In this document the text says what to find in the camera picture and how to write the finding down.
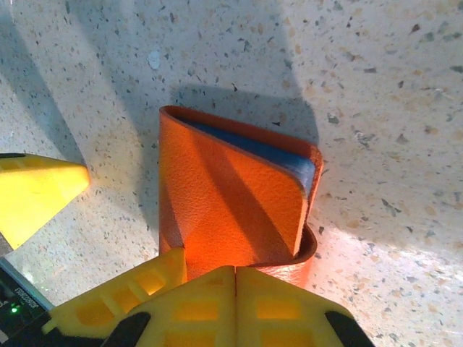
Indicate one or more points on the orange leather card holder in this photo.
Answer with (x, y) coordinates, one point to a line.
(224, 195)

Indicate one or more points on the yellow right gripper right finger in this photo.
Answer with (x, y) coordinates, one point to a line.
(275, 311)

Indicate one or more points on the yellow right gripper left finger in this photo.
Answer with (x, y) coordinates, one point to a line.
(202, 307)

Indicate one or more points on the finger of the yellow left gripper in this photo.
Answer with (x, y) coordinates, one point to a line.
(36, 195)
(119, 289)

